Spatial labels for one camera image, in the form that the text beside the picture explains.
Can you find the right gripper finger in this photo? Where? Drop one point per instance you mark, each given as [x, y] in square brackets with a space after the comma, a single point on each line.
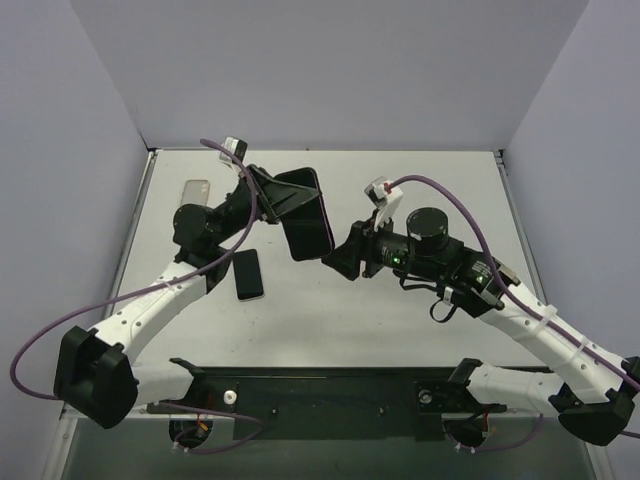
[351, 249]
[346, 265]

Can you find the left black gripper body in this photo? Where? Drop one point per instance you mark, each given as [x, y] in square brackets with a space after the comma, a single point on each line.
[261, 193]

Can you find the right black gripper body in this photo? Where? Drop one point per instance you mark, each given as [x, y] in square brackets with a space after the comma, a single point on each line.
[365, 251]

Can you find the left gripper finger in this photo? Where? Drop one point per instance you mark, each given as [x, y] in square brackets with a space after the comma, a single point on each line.
[286, 201]
[300, 182]

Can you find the black phone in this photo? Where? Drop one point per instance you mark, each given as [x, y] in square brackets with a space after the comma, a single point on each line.
[307, 228]
[247, 275]

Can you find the beige phone case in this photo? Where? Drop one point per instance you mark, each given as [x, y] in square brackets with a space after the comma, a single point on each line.
[195, 191]

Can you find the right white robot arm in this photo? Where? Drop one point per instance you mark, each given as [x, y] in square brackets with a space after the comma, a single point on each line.
[591, 392]

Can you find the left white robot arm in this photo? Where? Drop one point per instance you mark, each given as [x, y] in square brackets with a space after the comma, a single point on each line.
[96, 372]

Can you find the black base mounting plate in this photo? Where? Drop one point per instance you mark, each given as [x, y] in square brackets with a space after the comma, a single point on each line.
[366, 403]

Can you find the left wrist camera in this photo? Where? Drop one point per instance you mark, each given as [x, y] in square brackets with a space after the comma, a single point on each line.
[237, 147]

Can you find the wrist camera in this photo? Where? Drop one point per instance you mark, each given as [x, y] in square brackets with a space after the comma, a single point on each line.
[386, 200]
[237, 147]

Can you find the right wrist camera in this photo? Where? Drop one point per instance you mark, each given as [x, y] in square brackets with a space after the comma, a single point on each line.
[386, 200]

